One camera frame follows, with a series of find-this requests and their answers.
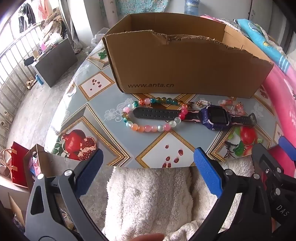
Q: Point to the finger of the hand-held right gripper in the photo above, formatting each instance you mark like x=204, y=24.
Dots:
x=288, y=144
x=260, y=157

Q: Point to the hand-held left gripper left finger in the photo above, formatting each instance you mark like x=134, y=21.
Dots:
x=90, y=171

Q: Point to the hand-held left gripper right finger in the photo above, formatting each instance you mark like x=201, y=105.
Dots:
x=208, y=171

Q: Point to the purple smartwatch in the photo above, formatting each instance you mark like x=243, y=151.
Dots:
x=212, y=117

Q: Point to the brown cardboard box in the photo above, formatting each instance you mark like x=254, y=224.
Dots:
x=185, y=69

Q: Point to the person's left hand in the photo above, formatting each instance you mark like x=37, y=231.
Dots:
x=148, y=237

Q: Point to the brown paper bag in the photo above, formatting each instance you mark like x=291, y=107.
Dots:
x=46, y=160

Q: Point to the red gift bag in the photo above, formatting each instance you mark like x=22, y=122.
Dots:
x=19, y=162

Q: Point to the blue printed quilt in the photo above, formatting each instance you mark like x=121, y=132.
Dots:
x=266, y=44

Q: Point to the grey cabinet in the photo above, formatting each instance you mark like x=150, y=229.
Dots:
x=55, y=64

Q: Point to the white plastic bag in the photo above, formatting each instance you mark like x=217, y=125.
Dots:
x=99, y=36

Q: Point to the metal window railing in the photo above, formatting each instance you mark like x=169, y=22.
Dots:
x=13, y=58

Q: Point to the pile of clothes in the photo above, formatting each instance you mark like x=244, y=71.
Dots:
x=54, y=23

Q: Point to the blue water bottle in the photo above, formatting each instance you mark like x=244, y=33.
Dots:
x=192, y=8

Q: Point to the pale paper roll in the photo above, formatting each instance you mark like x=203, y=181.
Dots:
x=111, y=7

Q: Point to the dark hanging jacket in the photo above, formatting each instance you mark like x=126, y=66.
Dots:
x=26, y=16

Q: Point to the teal floral cloth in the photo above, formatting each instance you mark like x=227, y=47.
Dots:
x=138, y=5

